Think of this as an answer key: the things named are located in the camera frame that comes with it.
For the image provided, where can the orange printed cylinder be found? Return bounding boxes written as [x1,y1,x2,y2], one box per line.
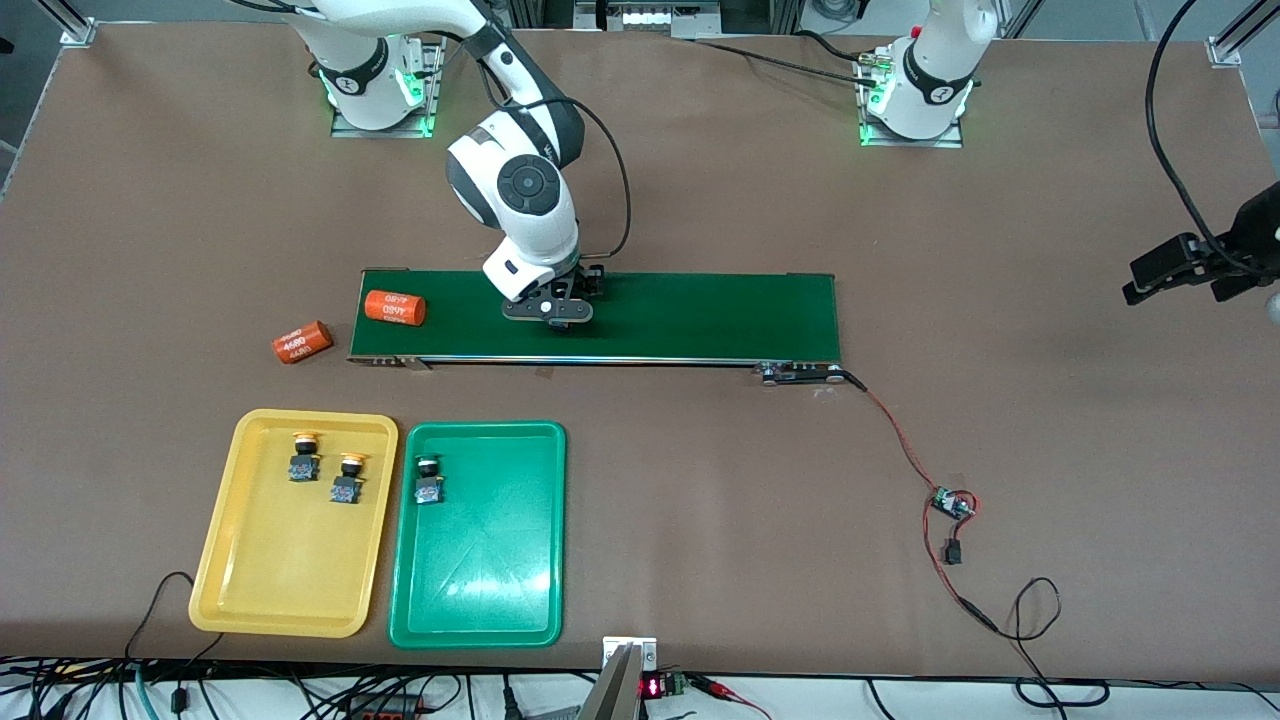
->
[272,320,334,365]
[363,289,428,329]

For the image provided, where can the green conveyor belt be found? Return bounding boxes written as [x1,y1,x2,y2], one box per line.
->
[347,268,846,386]

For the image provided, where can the aluminium equipment rack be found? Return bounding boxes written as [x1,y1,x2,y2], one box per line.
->
[505,0,801,39]

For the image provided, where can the green plastic tray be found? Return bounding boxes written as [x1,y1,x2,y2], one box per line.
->
[388,421,567,650]

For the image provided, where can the yellow plastic tray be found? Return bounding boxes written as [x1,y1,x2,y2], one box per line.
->
[188,408,400,639]

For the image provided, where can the red terminal block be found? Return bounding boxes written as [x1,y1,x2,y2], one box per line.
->
[345,695,431,720]

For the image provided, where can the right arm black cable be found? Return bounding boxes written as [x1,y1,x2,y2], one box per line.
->
[478,30,633,263]

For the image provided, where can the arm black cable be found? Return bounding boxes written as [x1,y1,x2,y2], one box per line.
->
[1145,0,1271,281]
[478,30,633,263]

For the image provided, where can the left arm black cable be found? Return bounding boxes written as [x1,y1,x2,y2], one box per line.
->
[1145,0,1271,281]

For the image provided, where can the aluminium corner post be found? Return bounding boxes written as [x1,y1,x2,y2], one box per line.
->
[1205,0,1280,69]
[40,0,98,48]

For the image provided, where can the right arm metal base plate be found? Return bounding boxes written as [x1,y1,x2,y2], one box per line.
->
[330,30,446,139]

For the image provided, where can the black base power cable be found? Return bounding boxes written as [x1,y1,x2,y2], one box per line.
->
[690,30,881,89]

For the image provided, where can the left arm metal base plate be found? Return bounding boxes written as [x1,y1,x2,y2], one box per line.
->
[858,50,966,149]

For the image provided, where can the looped black cable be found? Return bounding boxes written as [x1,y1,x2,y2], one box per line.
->
[985,577,1111,709]

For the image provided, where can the grey metal camera bracket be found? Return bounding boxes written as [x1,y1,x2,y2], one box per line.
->
[575,636,659,720]

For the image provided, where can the red probe wire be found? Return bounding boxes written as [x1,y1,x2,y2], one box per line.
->
[690,675,771,720]

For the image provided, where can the thin black cable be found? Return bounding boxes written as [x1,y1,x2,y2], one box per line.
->
[125,571,226,663]

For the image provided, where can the tangled cable bundle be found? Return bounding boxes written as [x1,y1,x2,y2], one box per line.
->
[0,655,601,720]

